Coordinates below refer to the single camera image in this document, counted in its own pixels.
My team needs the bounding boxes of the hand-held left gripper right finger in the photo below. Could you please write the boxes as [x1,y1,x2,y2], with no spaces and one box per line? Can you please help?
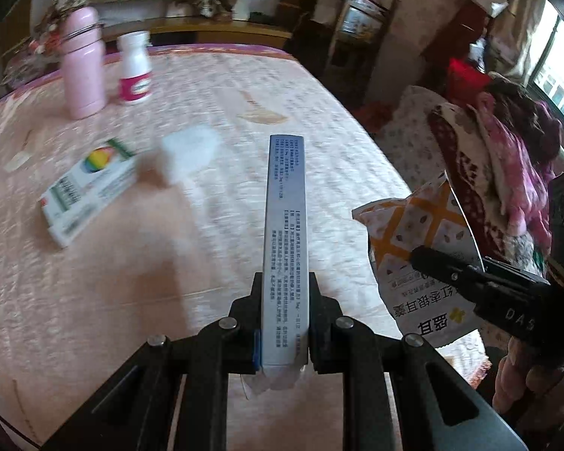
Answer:
[308,271,529,451]

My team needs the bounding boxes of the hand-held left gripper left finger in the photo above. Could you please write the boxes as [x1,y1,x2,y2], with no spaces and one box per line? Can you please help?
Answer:
[40,271,264,451]

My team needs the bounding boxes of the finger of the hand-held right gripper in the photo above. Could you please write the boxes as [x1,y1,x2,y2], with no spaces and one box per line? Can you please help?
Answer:
[409,244,487,299]

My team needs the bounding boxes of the orange white snack packet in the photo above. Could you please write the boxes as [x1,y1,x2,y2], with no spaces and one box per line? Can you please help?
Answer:
[352,171,487,349]

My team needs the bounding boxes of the blue white medicine box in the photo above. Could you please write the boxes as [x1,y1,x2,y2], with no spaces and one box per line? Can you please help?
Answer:
[261,134,311,390]

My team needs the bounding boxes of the person's right hand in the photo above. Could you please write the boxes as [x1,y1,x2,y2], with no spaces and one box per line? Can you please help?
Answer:
[493,336,564,414]

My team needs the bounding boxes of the pink quilted bed cover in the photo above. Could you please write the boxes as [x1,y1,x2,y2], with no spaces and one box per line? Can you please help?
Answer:
[0,43,492,451]

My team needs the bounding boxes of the maroon white patterned blanket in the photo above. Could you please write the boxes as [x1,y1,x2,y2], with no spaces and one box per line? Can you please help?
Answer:
[428,101,513,245]

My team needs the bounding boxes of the floral covered sofa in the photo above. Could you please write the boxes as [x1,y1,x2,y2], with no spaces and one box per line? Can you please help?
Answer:
[381,85,564,292]

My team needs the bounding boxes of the orange cloth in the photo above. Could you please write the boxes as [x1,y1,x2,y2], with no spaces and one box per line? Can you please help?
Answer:
[355,103,396,132]

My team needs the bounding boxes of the dark clothes pile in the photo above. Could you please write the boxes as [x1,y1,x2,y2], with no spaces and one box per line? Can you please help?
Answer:
[489,73,564,160]

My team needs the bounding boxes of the white foam block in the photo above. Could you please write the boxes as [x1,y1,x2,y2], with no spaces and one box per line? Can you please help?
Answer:
[155,124,221,186]

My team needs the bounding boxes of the red cloth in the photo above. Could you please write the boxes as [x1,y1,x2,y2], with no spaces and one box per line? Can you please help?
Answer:
[446,56,492,90]

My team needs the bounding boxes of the green white medicine box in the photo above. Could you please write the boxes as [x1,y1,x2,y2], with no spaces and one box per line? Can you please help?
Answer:
[40,137,139,249]

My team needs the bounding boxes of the window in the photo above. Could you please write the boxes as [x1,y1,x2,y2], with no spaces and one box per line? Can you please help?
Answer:
[531,5,564,137]

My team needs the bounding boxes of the dark wooden chair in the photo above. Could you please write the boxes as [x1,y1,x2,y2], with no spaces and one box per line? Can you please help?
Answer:
[305,0,400,99]

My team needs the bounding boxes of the beige curtain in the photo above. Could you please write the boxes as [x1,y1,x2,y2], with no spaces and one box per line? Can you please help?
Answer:
[489,0,546,76]

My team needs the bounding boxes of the floral printed box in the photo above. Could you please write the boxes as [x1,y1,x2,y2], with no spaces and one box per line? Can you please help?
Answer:
[338,7,381,43]

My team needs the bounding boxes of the small white paper scrap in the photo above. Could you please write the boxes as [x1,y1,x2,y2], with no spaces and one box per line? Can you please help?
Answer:
[5,150,31,172]

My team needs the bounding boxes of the white bottle pink label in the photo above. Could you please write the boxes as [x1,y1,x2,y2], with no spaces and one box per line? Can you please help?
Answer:
[117,30,153,105]

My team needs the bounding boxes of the pink thermos bottle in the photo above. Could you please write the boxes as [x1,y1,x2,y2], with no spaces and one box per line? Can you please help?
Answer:
[59,7,108,120]

